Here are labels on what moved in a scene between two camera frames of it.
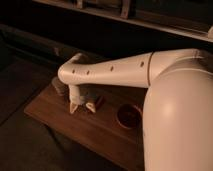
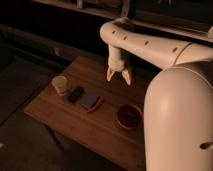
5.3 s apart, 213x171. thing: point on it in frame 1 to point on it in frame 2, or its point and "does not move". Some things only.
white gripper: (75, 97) to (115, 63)
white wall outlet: (56, 51) does not move
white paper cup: (61, 88) does not move
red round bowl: (129, 116) does not move
